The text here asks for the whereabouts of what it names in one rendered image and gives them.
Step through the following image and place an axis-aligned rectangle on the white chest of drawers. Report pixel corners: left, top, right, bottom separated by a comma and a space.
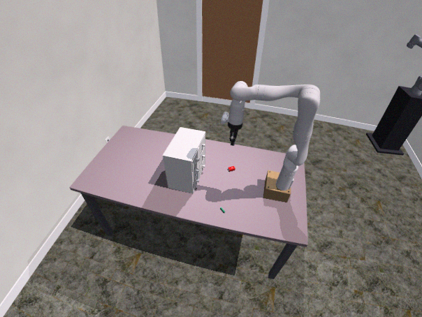
163, 127, 205, 193

